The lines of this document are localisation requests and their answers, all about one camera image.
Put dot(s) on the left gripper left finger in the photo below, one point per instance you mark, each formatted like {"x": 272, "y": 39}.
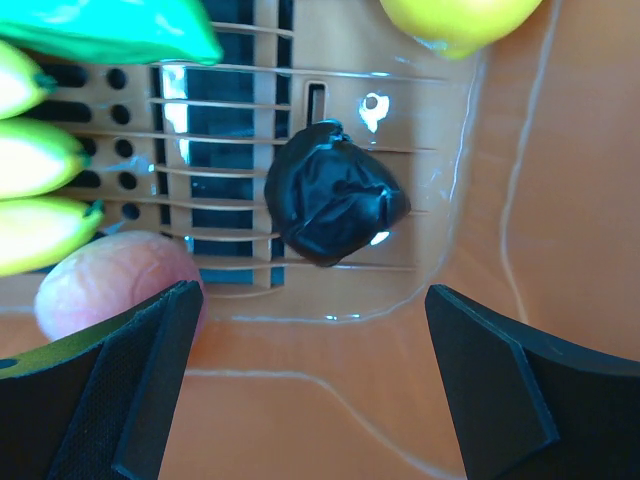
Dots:
{"x": 99, "y": 404}

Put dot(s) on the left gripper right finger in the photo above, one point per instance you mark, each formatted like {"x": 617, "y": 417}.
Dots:
{"x": 526, "y": 404}

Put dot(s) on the peach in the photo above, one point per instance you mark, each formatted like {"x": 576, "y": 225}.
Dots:
{"x": 107, "y": 277}

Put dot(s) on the yellow banana bunch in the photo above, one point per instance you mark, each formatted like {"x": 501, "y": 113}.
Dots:
{"x": 38, "y": 227}

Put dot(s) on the dark purple mangosteen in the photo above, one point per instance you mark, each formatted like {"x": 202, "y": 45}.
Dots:
{"x": 327, "y": 197}

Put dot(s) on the yellow orange mango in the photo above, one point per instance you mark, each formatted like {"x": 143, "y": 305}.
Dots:
{"x": 456, "y": 29}

